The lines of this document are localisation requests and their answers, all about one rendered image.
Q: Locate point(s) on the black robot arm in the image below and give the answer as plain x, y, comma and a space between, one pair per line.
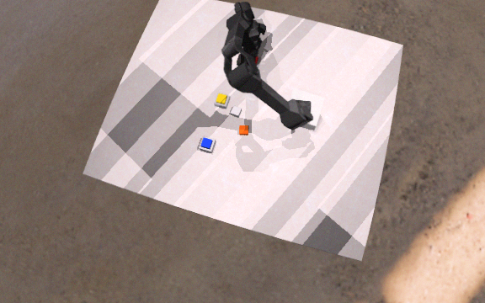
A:
246, 78

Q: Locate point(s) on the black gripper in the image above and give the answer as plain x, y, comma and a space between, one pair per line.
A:
251, 46

